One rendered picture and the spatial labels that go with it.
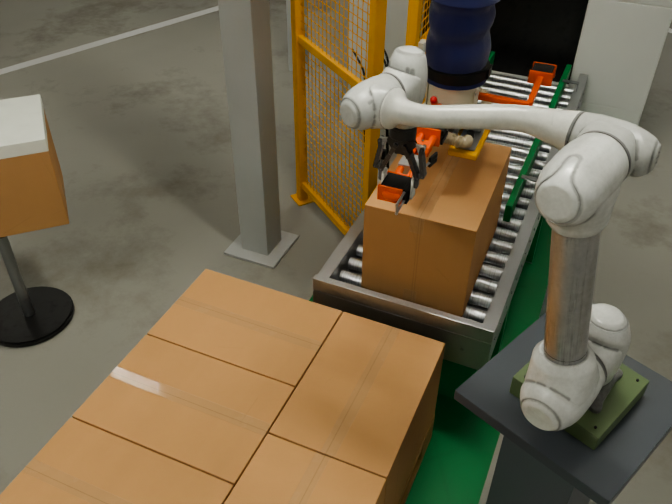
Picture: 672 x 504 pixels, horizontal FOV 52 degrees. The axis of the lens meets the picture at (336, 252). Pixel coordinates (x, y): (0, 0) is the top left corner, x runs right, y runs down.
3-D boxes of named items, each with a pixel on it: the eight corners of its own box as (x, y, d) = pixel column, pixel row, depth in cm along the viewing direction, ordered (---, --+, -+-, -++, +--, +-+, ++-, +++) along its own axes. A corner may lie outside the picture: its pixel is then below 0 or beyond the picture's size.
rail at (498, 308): (572, 102, 423) (579, 73, 411) (581, 104, 421) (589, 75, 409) (474, 362, 258) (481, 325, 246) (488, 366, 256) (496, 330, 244)
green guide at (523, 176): (563, 77, 416) (567, 62, 411) (581, 80, 413) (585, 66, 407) (502, 221, 302) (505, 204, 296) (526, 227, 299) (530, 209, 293)
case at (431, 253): (408, 207, 311) (415, 127, 285) (496, 228, 299) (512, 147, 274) (360, 289, 267) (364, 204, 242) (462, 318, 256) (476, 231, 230)
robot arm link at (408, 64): (400, 91, 190) (370, 107, 183) (405, 36, 181) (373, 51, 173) (433, 103, 185) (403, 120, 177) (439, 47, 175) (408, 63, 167)
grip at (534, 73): (531, 73, 262) (533, 61, 259) (554, 77, 260) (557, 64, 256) (527, 82, 256) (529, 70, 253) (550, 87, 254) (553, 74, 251)
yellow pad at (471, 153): (472, 110, 262) (473, 98, 259) (498, 115, 259) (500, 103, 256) (447, 155, 238) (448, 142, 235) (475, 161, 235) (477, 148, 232)
